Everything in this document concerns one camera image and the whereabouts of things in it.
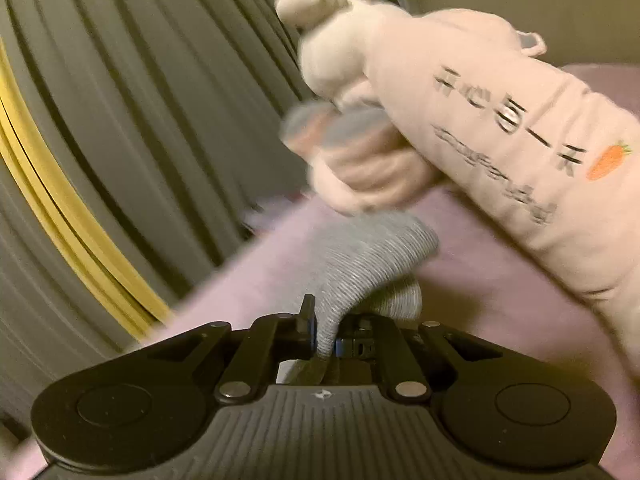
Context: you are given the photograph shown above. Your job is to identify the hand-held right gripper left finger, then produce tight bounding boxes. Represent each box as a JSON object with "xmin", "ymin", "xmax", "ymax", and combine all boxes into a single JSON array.
[{"xmin": 145, "ymin": 294, "xmax": 321, "ymax": 406}]

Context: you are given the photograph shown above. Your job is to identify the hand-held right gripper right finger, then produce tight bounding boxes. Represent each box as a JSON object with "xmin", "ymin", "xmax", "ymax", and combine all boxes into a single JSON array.
[{"xmin": 334, "ymin": 312, "xmax": 498, "ymax": 405}]

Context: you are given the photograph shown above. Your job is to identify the grey ribbed pants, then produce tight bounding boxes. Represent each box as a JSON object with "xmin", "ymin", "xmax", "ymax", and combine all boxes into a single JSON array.
[{"xmin": 294, "ymin": 211, "xmax": 442, "ymax": 361}]

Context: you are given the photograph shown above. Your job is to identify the pink fleece blanket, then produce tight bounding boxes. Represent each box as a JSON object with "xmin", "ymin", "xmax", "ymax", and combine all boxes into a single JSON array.
[{"xmin": 0, "ymin": 62, "xmax": 640, "ymax": 480}]

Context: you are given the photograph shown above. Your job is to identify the pink plush bunny toy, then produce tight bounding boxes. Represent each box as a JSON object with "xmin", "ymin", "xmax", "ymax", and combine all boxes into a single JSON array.
[{"xmin": 275, "ymin": 0, "xmax": 640, "ymax": 313}]

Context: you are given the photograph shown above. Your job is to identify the yellow curtain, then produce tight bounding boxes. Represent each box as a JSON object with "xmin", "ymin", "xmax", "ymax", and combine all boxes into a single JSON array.
[{"xmin": 0, "ymin": 35, "xmax": 173, "ymax": 338}]

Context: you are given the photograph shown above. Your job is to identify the grey curtain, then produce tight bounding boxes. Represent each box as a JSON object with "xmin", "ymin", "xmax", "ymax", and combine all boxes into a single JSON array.
[{"xmin": 0, "ymin": 0, "xmax": 416, "ymax": 441}]

